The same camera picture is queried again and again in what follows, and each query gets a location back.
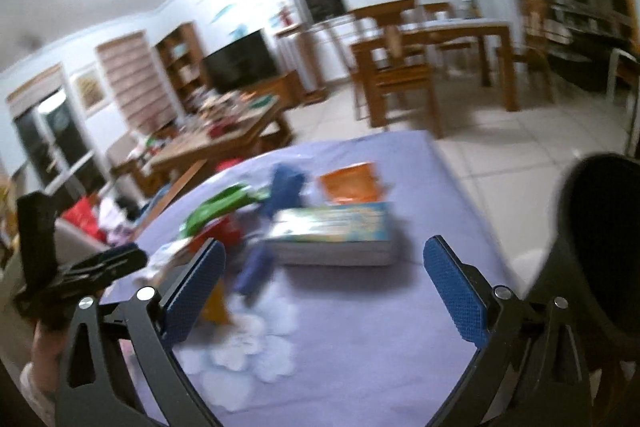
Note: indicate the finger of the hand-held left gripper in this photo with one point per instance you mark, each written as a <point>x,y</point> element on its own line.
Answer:
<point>110,263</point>

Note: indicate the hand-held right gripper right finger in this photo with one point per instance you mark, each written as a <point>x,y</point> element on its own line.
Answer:
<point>455,292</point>

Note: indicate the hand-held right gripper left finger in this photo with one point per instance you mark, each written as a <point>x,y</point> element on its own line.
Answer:
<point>195,292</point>

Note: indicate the purple tube with white cap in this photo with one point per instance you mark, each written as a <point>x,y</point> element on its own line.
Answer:
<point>255,272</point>

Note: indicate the green can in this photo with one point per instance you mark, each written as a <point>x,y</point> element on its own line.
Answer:
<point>220,207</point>

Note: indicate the black trash bin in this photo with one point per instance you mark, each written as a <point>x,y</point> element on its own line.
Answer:
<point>600,232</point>

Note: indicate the person's left forearm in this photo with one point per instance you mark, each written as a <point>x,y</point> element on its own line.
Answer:
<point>37,394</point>

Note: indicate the person's left hand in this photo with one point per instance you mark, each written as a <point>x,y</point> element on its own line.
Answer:
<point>47,347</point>

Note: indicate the yellow-orange wrapper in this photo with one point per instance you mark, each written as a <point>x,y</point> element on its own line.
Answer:
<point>218,307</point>

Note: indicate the white wrapper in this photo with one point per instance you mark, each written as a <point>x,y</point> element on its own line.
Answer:
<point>167,257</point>

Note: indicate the pile of clothes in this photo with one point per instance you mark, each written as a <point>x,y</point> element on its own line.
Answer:
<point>120,219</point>

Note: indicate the red bag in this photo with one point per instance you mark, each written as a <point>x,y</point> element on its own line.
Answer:
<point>82,217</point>

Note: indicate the red packet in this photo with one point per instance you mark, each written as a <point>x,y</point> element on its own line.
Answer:
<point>230,232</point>

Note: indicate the lavender flower-print cloth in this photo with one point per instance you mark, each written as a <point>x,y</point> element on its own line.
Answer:
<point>350,332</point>

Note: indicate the glass balcony door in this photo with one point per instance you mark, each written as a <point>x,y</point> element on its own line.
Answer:
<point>50,132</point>

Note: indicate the thick colourful book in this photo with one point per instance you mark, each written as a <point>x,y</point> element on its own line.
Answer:
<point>330,232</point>

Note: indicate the wooden coffee table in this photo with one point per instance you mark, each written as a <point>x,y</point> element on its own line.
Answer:
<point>210,149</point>

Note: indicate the orange snack packet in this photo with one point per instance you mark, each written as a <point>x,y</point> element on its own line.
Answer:
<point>350,184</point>

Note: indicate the clutter of small household things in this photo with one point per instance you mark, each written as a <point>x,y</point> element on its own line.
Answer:
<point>220,112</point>

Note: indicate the striped window blind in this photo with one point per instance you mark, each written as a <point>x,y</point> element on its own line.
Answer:
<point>132,82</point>

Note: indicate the wooden bookshelf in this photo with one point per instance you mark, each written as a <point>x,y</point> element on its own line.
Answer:
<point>180,57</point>

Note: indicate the wooden dining chair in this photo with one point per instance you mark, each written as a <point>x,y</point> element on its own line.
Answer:
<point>445,14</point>
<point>395,82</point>
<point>535,57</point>

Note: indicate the wooden television stand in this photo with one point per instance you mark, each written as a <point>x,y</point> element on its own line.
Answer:
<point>280,89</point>

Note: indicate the black television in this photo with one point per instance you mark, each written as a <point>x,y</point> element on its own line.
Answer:
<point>240,62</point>

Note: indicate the white cabinet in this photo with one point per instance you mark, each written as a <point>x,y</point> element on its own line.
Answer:
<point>300,62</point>

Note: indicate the wooden dining table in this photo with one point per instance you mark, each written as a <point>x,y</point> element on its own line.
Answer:
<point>450,29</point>

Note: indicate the white plastic chair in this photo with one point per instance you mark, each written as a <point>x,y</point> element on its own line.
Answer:
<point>612,72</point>

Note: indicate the dark desk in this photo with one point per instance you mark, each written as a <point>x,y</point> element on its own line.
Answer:
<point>585,37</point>

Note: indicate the small framed wall picture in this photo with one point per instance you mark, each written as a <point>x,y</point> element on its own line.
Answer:
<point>90,89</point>

